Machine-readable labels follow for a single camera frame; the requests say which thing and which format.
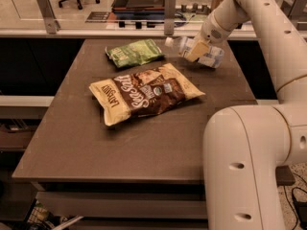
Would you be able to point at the clear blue plastic water bottle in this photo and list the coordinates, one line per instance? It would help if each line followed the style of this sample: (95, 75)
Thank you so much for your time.
(182, 45)

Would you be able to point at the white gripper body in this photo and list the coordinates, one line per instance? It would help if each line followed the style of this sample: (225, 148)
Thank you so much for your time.
(211, 32)

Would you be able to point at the black power adapter with cable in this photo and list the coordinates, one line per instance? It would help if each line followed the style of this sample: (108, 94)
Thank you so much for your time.
(295, 197)

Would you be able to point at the green snack bag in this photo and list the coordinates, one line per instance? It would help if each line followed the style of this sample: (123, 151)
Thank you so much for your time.
(134, 54)

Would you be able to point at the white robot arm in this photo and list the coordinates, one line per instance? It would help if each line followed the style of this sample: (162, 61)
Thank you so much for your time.
(243, 145)

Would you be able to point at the right metal bracket post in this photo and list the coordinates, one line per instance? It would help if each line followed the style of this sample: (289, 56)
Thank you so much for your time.
(296, 11)

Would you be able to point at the dark tray on stand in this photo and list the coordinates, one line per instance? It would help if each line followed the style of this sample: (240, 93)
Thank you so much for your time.
(140, 0)

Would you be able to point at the left metal bracket post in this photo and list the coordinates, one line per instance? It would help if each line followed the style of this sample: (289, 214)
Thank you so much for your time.
(49, 18)

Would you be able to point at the metal bracket post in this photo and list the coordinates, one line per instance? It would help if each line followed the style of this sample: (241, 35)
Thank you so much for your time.
(169, 17)
(296, 11)
(49, 18)

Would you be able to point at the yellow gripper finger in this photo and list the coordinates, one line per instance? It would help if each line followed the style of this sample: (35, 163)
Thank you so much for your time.
(198, 49)

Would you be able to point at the brown sea salt chip bag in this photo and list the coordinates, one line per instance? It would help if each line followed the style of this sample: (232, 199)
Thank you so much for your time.
(145, 93)

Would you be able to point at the middle metal bracket post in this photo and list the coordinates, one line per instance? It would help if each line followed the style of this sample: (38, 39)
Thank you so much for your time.
(169, 17)

